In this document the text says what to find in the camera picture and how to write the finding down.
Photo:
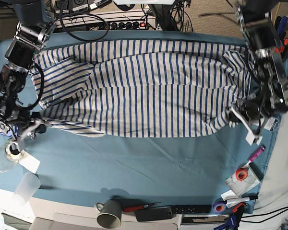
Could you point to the black smartphone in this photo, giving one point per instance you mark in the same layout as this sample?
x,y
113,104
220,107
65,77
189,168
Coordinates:
x,y
153,214

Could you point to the black remote control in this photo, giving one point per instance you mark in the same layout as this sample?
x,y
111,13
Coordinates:
x,y
191,209

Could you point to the translucent plastic cup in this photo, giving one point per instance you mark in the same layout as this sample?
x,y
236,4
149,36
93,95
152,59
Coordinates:
x,y
26,188

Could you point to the purple tape roll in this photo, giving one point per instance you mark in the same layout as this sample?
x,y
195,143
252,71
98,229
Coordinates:
x,y
219,207

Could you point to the printed paper sheet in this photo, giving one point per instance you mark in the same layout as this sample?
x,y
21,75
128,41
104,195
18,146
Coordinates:
x,y
239,188

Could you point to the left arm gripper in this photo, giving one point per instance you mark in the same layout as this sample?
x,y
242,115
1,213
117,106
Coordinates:
x,y
250,114

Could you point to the blue plastic box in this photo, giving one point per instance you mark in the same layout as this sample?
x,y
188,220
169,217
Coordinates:
x,y
7,131

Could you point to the blue bar clamp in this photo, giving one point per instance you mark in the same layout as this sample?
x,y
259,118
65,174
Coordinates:
x,y
233,221

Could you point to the black power strip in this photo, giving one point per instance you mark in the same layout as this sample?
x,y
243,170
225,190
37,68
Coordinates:
x,y
123,25

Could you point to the purple pen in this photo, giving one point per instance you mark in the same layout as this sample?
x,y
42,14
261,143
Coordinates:
x,y
256,153

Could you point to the clear plastic bottle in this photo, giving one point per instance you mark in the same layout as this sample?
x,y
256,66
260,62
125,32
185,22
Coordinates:
x,y
10,156

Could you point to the grey ceramic mug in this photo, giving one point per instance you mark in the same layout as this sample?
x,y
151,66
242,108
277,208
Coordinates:
x,y
109,214

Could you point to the orange black clamp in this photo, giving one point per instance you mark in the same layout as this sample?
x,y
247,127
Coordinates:
x,y
286,48

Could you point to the red handled screwdriver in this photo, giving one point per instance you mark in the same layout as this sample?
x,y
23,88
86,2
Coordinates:
x,y
140,207

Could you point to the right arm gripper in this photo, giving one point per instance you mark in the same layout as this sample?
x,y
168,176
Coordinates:
x,y
26,127

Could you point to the white paper card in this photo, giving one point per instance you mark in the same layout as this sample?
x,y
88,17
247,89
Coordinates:
x,y
30,163

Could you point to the blue white striped T-shirt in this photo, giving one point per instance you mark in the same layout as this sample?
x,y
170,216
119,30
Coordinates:
x,y
140,88

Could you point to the orange tape roll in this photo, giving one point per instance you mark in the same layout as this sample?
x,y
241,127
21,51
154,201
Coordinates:
x,y
241,174

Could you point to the teal table cloth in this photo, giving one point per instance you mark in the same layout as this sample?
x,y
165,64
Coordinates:
x,y
81,170

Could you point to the white labelled box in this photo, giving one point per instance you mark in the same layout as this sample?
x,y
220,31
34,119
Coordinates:
x,y
272,124

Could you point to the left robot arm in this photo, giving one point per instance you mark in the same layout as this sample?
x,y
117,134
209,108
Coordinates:
x,y
265,63

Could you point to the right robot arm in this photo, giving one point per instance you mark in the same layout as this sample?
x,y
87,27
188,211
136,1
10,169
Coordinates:
x,y
35,27

